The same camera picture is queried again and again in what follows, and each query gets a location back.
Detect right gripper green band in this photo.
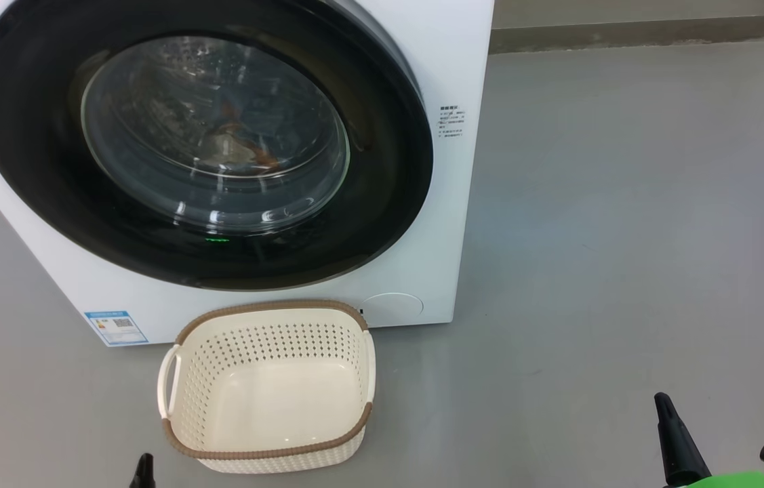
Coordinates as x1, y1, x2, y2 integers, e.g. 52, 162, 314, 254
653, 392, 764, 488

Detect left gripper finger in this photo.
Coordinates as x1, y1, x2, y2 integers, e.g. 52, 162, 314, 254
129, 453, 155, 488

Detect blue cartoon top cream panel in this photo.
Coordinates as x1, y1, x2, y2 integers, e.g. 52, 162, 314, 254
199, 95, 284, 177

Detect cream perforated laundry basket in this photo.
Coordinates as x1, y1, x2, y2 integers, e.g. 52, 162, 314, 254
157, 300, 377, 474

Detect white front-load washing machine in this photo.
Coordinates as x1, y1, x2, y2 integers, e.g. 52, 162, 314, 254
0, 0, 495, 348

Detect blue energy label sticker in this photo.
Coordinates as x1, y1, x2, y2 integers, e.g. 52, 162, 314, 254
83, 310, 150, 346

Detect round white filter cover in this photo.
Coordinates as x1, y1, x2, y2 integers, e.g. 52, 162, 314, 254
361, 292, 424, 327

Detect small text sticker on washer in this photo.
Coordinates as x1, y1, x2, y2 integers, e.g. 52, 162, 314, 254
439, 104, 468, 140

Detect grey wall skirting strip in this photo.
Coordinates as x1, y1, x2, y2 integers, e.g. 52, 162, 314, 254
490, 14, 764, 55

